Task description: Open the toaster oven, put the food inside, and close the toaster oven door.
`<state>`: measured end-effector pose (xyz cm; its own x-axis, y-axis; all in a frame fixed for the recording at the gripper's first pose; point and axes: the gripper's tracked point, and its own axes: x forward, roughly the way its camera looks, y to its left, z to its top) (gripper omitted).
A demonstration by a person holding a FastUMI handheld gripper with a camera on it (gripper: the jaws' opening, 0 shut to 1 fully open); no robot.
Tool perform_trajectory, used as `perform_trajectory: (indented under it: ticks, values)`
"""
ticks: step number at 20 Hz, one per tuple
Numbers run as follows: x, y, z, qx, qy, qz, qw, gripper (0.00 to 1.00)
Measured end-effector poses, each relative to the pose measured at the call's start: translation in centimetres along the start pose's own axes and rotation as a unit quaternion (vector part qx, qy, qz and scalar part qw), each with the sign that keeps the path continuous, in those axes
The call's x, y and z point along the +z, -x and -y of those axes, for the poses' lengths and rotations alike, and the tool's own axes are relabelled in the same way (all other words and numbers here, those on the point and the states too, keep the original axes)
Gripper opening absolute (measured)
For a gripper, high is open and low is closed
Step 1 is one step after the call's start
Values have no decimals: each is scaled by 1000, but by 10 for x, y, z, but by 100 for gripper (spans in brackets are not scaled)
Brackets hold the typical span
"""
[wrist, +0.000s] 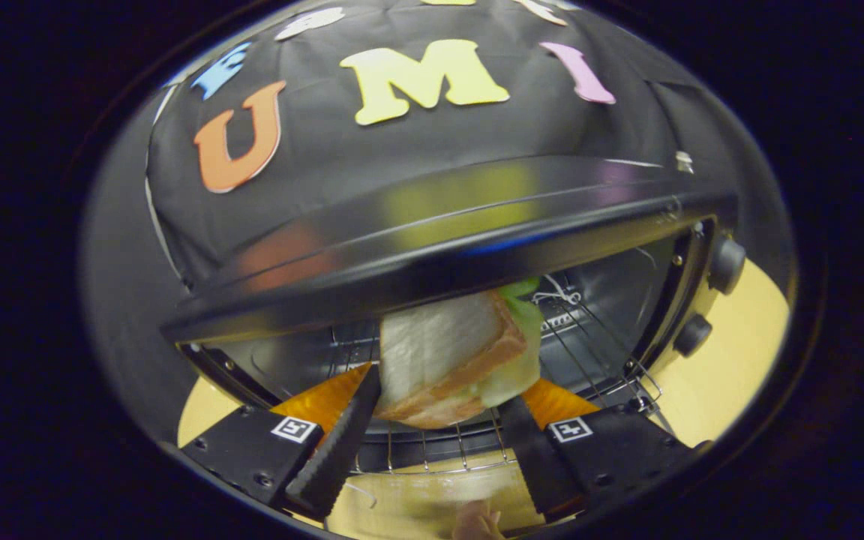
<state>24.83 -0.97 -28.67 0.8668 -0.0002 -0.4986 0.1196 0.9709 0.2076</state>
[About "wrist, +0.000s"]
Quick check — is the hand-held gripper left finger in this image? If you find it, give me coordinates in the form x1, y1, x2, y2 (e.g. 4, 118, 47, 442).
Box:
181, 364, 382, 520

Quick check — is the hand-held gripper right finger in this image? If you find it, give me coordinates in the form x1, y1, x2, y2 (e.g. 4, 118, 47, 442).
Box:
498, 377, 703, 518

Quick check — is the sandwich with lettuce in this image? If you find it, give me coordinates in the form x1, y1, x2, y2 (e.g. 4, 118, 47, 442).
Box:
373, 279, 545, 431

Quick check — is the black toaster oven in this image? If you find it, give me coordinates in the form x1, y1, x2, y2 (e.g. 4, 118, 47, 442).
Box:
160, 154, 748, 481

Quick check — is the metal oven wire rack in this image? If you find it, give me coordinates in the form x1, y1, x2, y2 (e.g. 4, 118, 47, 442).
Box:
327, 277, 665, 475

